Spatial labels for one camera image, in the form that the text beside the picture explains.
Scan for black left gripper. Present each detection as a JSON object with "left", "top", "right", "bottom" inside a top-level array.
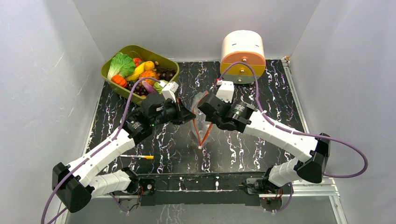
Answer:
[{"left": 151, "top": 98, "right": 196, "bottom": 127}]

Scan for light green toy cabbage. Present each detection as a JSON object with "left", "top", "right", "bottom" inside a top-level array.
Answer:
[{"left": 153, "top": 80, "right": 168, "bottom": 94}]

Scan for clear zip bag orange zipper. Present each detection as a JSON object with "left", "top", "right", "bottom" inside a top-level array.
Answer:
[{"left": 189, "top": 91, "right": 212, "bottom": 150}]

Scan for green toy lettuce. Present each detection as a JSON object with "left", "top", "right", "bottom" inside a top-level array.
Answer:
[{"left": 107, "top": 52, "right": 136, "bottom": 79}]

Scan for orange spiky toy fruit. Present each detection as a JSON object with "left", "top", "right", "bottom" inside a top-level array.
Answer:
[{"left": 139, "top": 70, "right": 159, "bottom": 86}]

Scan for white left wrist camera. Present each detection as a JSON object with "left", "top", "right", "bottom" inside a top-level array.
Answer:
[{"left": 159, "top": 80, "right": 179, "bottom": 103}]

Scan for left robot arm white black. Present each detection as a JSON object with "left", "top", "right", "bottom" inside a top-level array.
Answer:
[{"left": 52, "top": 93, "right": 196, "bottom": 213}]

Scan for aluminium frame rail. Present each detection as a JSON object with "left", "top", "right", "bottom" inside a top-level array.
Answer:
[{"left": 259, "top": 58, "right": 349, "bottom": 224}]

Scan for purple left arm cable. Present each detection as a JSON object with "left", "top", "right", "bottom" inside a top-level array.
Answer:
[{"left": 41, "top": 77, "right": 162, "bottom": 224}]

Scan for white pen yellow cap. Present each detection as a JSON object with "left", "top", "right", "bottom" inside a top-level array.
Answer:
[{"left": 120, "top": 154, "right": 154, "bottom": 160}]

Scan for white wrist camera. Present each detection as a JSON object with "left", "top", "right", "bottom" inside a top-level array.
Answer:
[
  {"left": 159, "top": 80, "right": 179, "bottom": 103},
  {"left": 216, "top": 79, "right": 234, "bottom": 103}
]

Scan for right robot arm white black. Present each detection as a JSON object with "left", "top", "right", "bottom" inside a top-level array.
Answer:
[{"left": 197, "top": 94, "right": 330, "bottom": 194}]

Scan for orange toy pumpkin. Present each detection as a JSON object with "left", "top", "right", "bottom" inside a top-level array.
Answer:
[{"left": 111, "top": 75, "right": 127, "bottom": 88}]

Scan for round white mini drawer cabinet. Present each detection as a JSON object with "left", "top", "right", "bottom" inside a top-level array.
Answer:
[{"left": 220, "top": 30, "right": 266, "bottom": 84}]

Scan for purple toy eggplant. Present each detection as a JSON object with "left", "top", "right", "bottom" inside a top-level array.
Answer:
[{"left": 141, "top": 81, "right": 158, "bottom": 94}]

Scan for dark purple toy grapes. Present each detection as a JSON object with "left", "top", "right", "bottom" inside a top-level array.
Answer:
[{"left": 126, "top": 81, "right": 148, "bottom": 96}]

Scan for dark brown toy fruit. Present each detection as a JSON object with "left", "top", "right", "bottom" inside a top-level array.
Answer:
[{"left": 156, "top": 67, "right": 176, "bottom": 82}]

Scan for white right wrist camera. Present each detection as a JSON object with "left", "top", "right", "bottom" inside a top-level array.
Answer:
[{"left": 216, "top": 79, "right": 234, "bottom": 103}]

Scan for yellow toy lemon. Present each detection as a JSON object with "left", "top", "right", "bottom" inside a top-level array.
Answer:
[{"left": 144, "top": 61, "right": 155, "bottom": 71}]

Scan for yellow toy banana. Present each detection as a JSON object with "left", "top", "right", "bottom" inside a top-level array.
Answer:
[{"left": 125, "top": 62, "right": 145, "bottom": 82}]

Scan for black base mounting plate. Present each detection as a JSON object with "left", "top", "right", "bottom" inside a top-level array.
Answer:
[{"left": 117, "top": 171, "right": 283, "bottom": 207}]

